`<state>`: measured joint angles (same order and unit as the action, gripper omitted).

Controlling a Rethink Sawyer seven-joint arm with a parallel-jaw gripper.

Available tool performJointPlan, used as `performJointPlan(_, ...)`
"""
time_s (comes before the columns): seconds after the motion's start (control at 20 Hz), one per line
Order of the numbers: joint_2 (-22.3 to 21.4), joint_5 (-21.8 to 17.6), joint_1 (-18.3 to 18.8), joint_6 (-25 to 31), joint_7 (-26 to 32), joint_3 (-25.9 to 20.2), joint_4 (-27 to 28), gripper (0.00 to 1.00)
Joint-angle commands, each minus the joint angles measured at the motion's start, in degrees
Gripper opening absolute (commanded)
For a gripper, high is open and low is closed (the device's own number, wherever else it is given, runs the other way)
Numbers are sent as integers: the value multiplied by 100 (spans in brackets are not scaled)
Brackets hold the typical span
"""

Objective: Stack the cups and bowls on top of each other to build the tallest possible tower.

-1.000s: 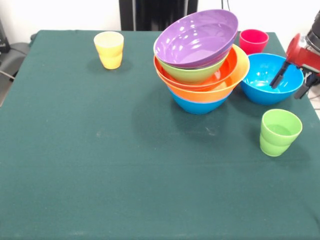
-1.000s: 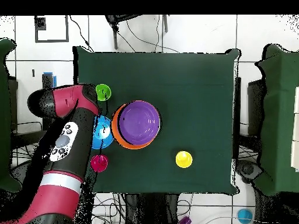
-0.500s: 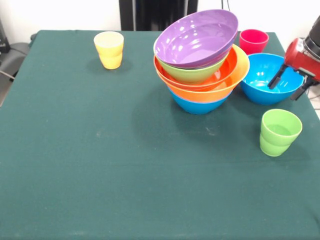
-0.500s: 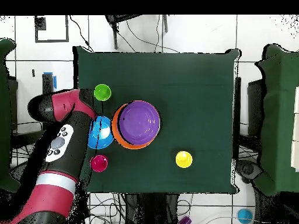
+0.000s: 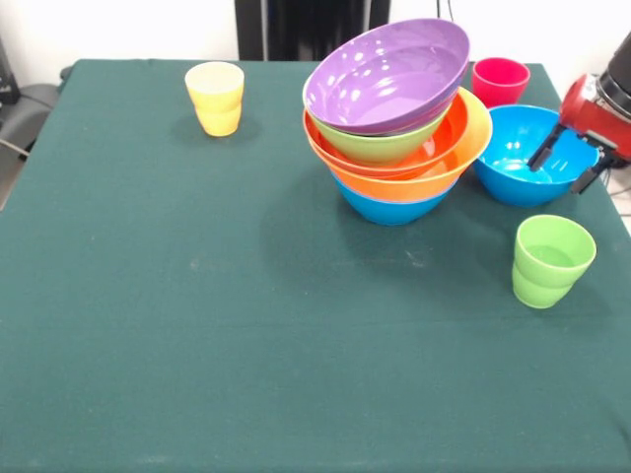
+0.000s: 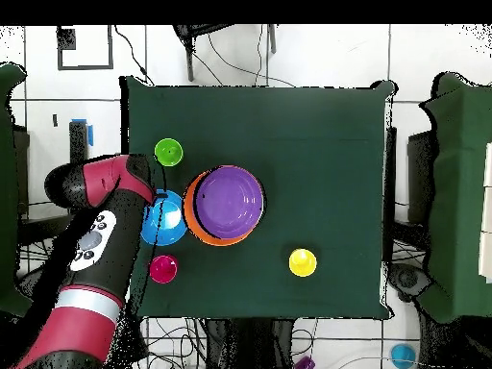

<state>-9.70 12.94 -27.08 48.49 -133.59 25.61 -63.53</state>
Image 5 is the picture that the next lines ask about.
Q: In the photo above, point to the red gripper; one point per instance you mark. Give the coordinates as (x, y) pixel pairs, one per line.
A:
(591, 118)

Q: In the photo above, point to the light blue bowl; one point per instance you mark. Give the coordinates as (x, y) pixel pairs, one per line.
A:
(503, 167)
(394, 212)

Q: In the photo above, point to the large yellow-orange bowl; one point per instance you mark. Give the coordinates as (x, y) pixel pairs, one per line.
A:
(473, 138)

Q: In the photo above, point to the orange-red shallow bowl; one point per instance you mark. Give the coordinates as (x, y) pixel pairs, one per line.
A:
(453, 128)

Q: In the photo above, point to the green bowl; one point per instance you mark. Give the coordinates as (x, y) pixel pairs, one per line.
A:
(379, 148)

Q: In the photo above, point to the purple bowl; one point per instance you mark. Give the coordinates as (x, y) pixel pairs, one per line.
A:
(384, 84)

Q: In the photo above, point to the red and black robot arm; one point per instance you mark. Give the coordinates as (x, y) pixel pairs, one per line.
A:
(618, 74)

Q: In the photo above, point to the red cup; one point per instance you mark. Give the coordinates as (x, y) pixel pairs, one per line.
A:
(498, 81)

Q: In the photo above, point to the green cup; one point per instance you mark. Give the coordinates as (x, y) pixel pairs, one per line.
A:
(547, 281)

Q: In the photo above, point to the dark green tablecloth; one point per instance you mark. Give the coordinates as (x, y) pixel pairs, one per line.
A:
(296, 369)

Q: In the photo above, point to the yellow cup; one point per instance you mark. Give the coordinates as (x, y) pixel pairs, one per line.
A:
(214, 113)

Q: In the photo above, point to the grey office chair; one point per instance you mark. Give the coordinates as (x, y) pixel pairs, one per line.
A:
(29, 108)

